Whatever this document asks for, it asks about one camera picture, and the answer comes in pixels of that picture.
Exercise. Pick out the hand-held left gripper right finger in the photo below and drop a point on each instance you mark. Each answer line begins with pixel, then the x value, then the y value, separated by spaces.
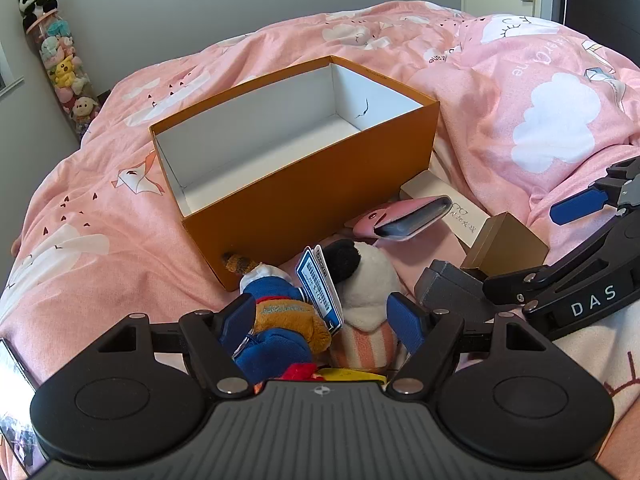
pixel 405 325

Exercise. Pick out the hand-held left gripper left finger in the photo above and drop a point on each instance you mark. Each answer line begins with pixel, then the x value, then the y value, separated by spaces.
pixel 237 321

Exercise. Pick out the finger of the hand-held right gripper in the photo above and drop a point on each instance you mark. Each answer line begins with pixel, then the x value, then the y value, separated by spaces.
pixel 510 287
pixel 575 207

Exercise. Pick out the tan cardboard box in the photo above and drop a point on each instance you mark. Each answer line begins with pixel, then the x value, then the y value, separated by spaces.
pixel 510 245

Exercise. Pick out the brown plush toy blue clothes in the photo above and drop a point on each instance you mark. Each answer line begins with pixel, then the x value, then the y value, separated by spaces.
pixel 280 310

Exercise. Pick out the white black plush toy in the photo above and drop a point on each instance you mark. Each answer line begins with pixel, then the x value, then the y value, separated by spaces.
pixel 367 280

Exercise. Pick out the grey box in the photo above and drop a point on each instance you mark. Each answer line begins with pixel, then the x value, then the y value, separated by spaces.
pixel 450 285

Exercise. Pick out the yellow toy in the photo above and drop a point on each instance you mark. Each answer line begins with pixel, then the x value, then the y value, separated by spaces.
pixel 350 376

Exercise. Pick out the blue white hang tag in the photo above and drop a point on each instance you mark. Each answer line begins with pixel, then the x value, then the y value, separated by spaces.
pixel 317 285

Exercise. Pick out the pink wallet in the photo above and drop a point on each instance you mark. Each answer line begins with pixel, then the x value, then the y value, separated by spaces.
pixel 390 215

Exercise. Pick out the orange cardboard box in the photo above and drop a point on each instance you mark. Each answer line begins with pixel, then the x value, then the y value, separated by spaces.
pixel 300 210

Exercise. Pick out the long white box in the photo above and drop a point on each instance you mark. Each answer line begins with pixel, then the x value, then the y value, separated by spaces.
pixel 430 182

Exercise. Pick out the pink printed blanket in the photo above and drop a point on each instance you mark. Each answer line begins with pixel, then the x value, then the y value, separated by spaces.
pixel 500 85

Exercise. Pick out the clear tube of plush toys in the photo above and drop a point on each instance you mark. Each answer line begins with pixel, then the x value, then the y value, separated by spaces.
pixel 65 70

